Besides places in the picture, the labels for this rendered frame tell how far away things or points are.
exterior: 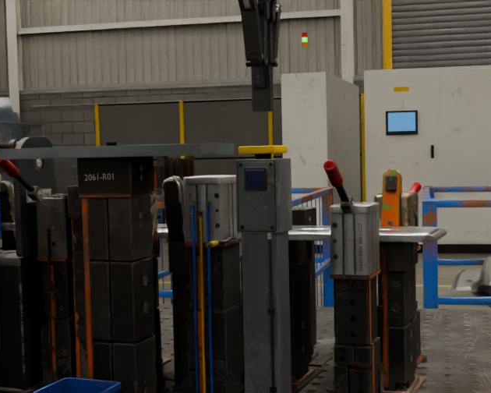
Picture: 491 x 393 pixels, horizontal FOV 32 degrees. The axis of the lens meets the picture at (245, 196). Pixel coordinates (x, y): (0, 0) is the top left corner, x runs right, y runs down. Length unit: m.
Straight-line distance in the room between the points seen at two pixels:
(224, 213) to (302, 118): 8.12
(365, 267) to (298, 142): 8.20
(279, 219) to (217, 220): 0.23
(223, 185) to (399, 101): 8.07
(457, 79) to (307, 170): 1.88
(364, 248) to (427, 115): 8.11
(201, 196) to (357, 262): 0.30
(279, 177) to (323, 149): 8.26
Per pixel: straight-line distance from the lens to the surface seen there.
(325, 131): 9.55
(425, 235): 1.53
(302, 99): 9.61
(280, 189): 1.30
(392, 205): 1.75
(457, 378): 1.77
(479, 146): 9.52
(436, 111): 9.52
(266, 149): 1.30
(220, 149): 1.37
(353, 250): 1.43
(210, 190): 1.50
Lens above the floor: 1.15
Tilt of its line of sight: 3 degrees down
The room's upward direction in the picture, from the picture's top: 1 degrees counter-clockwise
